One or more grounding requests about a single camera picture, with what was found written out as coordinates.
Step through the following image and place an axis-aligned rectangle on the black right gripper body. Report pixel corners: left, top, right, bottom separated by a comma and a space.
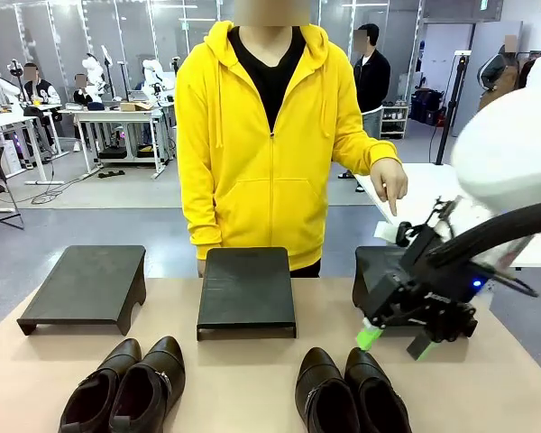
363, 252, 479, 342

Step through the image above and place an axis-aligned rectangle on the person's right forearm yellow sleeve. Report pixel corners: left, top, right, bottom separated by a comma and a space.
175, 143, 225, 261

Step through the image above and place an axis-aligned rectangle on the person's left forearm yellow sleeve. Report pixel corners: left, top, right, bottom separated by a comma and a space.
332, 128, 401, 178

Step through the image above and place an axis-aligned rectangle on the black shoe stand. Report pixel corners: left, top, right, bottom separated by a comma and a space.
16, 245, 148, 337
352, 245, 474, 340
196, 246, 298, 342

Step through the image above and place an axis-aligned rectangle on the person in yellow hoodie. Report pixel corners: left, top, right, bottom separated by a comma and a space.
174, 20, 402, 279

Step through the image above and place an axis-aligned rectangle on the black tripod stand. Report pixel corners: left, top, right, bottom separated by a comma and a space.
434, 51, 473, 166

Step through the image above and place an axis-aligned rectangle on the seated person in dark clothes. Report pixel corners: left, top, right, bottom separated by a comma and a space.
73, 74, 105, 112

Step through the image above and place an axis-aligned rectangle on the seated person in varsity jacket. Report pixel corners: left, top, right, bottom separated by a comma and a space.
21, 62, 62, 109

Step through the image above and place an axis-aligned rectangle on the person's left hand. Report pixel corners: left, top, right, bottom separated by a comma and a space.
370, 158, 409, 217

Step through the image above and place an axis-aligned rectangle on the large white table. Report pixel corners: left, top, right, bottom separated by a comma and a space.
354, 161, 541, 270

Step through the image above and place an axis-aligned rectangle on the white shoe shelf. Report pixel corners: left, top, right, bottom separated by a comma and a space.
380, 106, 409, 141

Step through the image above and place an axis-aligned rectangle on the man in black jacket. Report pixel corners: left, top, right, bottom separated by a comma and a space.
352, 23, 392, 141

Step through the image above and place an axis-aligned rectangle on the white desk with metal legs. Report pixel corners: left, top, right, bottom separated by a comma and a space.
0, 114, 67, 187
57, 106, 178, 180

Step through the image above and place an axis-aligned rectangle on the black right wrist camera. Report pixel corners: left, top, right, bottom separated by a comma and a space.
395, 219, 434, 248

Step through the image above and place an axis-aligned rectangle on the black sleeved right arm cable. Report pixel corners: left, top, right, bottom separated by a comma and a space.
426, 198, 541, 272

